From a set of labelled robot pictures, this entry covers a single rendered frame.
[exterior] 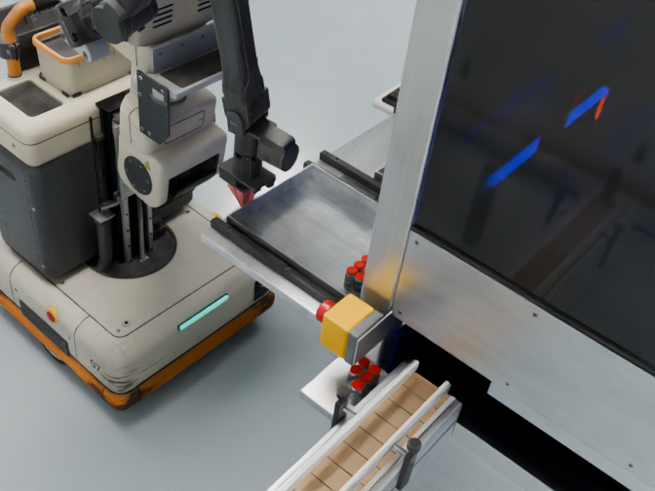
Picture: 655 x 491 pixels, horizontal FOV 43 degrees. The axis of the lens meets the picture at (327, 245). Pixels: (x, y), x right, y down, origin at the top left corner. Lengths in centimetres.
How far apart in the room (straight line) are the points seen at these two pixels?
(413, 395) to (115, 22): 85
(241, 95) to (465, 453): 73
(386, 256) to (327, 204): 49
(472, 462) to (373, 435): 23
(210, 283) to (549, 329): 140
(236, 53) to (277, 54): 260
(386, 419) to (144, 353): 109
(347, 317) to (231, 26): 52
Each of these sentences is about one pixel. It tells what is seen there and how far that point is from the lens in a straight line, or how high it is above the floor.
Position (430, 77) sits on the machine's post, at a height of 146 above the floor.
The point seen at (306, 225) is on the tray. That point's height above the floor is 88.
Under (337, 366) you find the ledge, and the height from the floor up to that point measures 88.
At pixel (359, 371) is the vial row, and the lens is 141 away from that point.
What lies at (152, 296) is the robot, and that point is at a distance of 240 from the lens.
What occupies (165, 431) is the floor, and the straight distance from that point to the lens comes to 245.
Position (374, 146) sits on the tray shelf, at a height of 88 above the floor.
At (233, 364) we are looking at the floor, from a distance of 259.
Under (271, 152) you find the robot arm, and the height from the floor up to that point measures 109.
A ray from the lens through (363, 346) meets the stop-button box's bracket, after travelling 135.
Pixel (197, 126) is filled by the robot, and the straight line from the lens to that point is 208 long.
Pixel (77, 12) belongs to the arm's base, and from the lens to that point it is 173.
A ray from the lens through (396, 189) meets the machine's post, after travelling 123.
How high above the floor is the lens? 201
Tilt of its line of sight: 42 degrees down
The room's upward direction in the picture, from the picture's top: 8 degrees clockwise
